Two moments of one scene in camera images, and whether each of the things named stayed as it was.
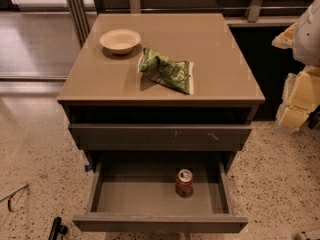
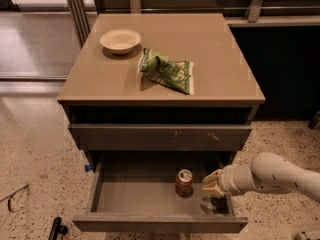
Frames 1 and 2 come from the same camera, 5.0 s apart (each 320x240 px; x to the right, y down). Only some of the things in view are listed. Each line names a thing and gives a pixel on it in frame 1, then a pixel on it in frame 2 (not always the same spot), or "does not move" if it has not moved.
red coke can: [184, 183] does not move
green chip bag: [173, 73] does not move
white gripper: [308, 37] to [227, 181]
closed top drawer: [160, 137] does not move
